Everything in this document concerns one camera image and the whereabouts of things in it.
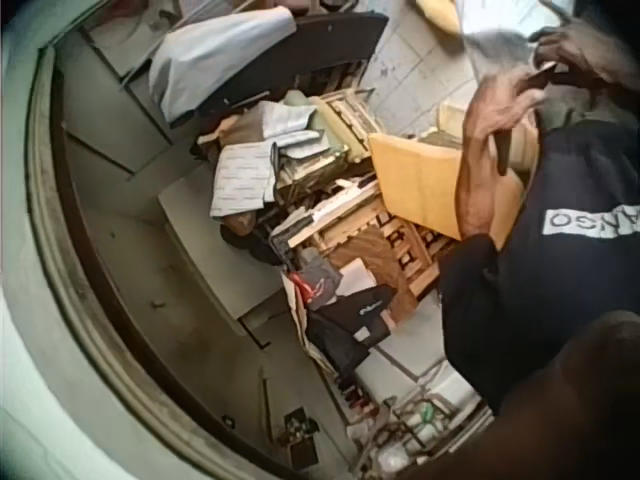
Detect person's left hand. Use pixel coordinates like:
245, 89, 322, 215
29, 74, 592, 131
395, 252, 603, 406
463, 68, 551, 154

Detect person's right hand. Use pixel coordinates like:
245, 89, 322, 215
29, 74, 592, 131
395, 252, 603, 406
528, 17, 622, 85

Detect dark slim object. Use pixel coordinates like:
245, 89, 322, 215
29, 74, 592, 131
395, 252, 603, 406
519, 61, 559, 91

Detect grey cloth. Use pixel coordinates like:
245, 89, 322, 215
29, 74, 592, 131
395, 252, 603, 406
462, 27, 545, 69

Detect yellow bag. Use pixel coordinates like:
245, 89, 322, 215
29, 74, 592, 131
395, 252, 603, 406
413, 0, 462, 34

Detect yellow manila envelope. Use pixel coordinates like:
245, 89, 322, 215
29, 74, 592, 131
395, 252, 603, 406
367, 130, 527, 242

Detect dark wooden chair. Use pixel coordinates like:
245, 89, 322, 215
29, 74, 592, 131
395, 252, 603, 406
199, 9, 391, 119

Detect wooden crate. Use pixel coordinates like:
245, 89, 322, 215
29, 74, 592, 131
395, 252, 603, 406
272, 174, 454, 314

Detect heap of papers and books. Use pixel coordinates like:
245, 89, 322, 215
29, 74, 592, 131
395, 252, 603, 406
195, 88, 471, 251

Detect grey cap with red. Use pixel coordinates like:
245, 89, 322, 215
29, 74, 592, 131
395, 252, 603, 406
293, 258, 347, 311

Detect dark garment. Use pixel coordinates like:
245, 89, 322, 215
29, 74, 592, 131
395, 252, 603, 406
303, 284, 397, 384

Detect light blue cloth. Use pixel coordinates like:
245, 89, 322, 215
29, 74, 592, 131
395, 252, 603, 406
147, 8, 297, 124

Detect small black box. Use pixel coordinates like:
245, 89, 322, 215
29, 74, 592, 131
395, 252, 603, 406
276, 406, 322, 465

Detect wire rack with clutter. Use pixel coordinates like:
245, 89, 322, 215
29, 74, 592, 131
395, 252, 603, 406
347, 377, 497, 474

